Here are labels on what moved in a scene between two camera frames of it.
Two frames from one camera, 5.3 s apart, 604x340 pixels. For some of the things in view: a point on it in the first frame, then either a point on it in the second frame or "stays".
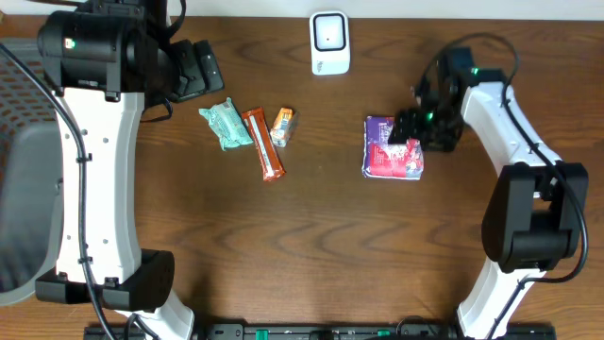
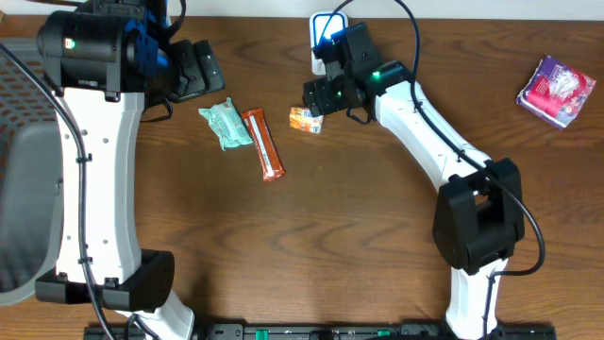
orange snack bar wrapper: (269, 159) stays
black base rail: (326, 331) stays
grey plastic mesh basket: (31, 174) stays
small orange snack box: (283, 127) to (300, 118)
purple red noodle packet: (382, 159) to (556, 92)
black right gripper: (411, 125) to (318, 97)
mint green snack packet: (228, 125) stays
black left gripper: (199, 69) stays
